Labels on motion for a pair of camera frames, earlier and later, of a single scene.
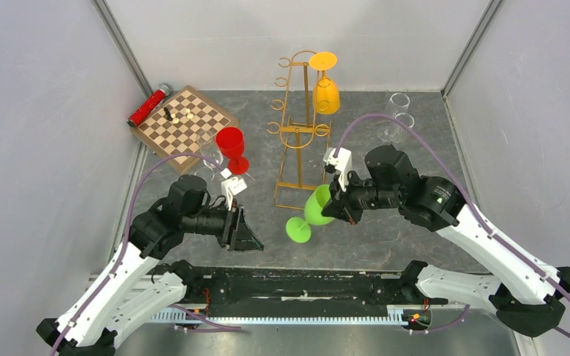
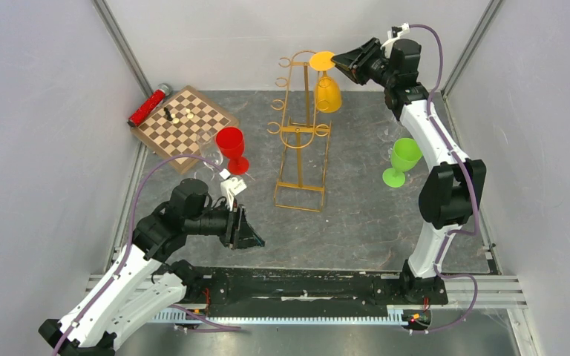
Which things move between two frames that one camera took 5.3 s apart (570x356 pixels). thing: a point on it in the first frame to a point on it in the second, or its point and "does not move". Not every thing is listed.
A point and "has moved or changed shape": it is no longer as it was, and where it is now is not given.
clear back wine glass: [398, 134] has moved or changed shape
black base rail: [300, 288] does not move
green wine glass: [298, 228] to [405, 154]
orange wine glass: [326, 93] does not move
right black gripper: [341, 205] to [346, 61]
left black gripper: [237, 232] does not move
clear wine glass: [208, 148] does not move
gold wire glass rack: [305, 158] does not move
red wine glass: [230, 140] does not move
